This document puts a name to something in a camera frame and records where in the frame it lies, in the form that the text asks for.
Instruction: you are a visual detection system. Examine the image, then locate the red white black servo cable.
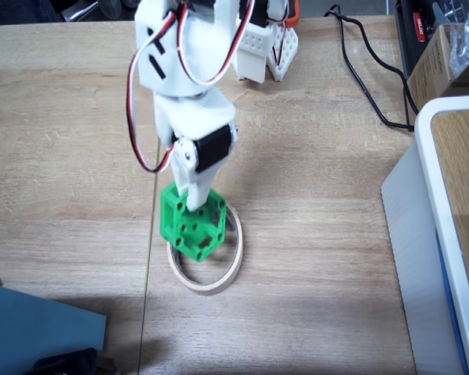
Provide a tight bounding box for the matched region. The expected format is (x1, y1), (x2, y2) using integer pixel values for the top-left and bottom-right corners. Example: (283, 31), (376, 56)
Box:
(126, 0), (256, 174)

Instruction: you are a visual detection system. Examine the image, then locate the green hexagonal printed component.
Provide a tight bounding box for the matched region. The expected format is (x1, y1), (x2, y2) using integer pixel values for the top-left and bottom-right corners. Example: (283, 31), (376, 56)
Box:
(159, 183), (228, 263)

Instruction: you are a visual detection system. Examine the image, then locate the black power supply box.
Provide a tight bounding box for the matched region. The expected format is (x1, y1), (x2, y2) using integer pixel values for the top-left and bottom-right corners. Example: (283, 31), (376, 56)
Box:
(394, 0), (454, 79)

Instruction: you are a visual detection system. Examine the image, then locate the clear plastic bag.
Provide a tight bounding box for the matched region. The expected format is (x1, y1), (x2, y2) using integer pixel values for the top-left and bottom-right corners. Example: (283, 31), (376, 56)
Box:
(433, 0), (469, 79)

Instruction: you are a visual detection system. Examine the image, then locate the person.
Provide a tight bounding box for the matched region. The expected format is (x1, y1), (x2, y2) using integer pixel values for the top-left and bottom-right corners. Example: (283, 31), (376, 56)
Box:
(0, 0), (63, 26)

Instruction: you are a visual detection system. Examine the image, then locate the black power cable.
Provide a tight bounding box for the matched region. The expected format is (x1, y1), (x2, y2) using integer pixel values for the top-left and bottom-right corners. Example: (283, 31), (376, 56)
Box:
(323, 3), (416, 132)

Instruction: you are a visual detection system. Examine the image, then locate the blue sheet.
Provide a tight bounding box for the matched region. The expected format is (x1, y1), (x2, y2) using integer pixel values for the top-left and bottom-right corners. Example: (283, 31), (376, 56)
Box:
(0, 283), (107, 375)

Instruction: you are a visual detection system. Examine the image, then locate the beige masking tape roll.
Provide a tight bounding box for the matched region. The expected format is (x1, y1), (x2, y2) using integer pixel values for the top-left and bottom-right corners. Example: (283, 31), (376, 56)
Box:
(166, 206), (243, 297)

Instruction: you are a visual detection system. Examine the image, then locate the brown cardboard box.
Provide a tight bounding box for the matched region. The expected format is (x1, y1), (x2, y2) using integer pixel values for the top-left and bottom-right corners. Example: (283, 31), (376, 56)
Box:
(406, 23), (469, 114)

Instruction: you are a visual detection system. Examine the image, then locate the orange table clamp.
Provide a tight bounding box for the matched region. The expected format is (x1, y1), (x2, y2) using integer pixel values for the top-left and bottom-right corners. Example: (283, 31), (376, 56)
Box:
(285, 0), (301, 28)

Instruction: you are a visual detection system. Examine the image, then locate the chrome chair leg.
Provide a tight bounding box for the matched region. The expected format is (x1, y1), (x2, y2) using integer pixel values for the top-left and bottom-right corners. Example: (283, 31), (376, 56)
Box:
(61, 0), (101, 23)

